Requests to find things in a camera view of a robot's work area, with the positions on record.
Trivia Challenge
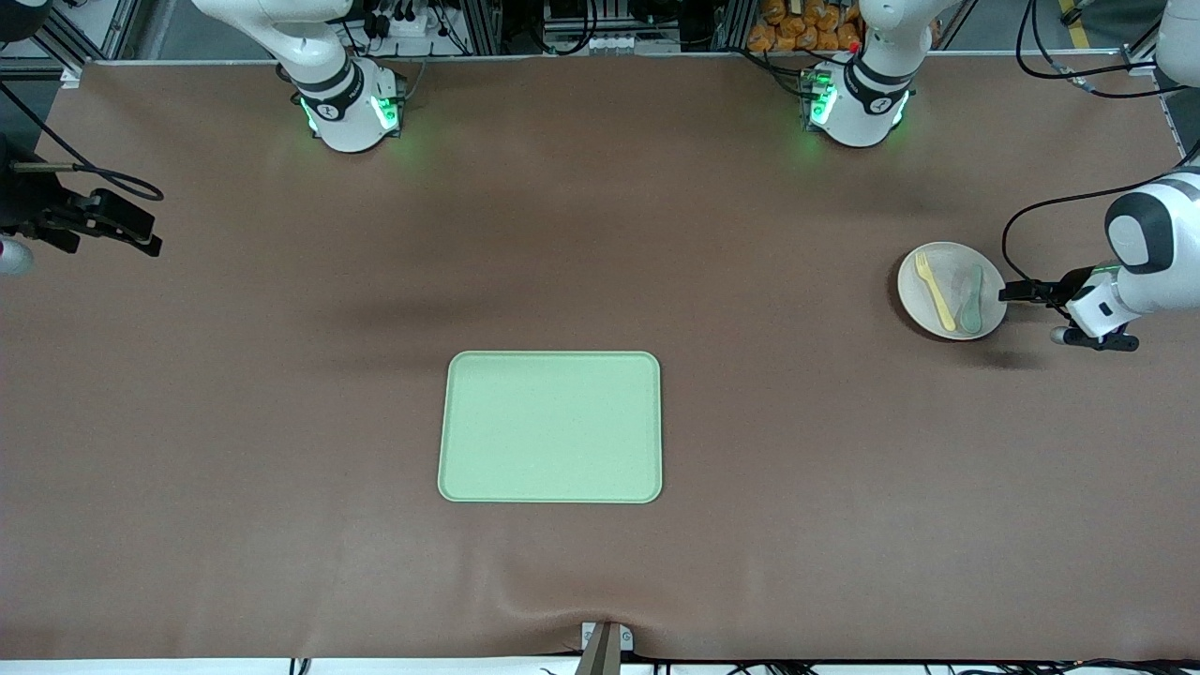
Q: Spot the yellow plastic fork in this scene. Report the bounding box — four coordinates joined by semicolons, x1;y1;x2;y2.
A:
915;250;958;334

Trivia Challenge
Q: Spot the round cream plate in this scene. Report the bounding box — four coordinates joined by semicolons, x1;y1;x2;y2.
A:
897;242;1009;341

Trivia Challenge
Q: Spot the pale green plastic spoon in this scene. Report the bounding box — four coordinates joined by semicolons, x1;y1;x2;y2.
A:
957;264;985;336

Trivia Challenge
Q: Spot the brown table cover mat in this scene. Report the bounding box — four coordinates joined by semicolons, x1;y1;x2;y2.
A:
0;53;1200;663

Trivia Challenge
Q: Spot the small controller box green light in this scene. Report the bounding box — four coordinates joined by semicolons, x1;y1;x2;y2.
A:
375;70;410;134
800;64;829;130

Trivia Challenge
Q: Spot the white power strip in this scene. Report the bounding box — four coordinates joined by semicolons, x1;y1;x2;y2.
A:
361;0;442;38

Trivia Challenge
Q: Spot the orange items bag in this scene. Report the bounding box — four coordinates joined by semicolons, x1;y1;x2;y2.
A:
747;0;863;53

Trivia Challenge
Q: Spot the light green rectangular tray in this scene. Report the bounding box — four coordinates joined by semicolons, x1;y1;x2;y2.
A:
438;351;664;504

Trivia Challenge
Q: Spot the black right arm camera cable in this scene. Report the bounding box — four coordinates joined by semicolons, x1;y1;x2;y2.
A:
0;82;166;203

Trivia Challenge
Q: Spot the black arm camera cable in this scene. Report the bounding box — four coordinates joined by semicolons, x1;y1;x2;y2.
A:
1001;0;1200;315
0;82;166;203

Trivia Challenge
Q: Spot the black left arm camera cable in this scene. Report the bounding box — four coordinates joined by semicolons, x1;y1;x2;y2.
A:
1001;0;1200;315

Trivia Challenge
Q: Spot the white metal table bracket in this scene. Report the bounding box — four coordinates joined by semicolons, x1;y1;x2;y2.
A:
581;622;635;653

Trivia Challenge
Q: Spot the brown post under bracket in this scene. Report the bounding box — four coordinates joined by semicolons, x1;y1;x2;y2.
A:
574;622;623;675

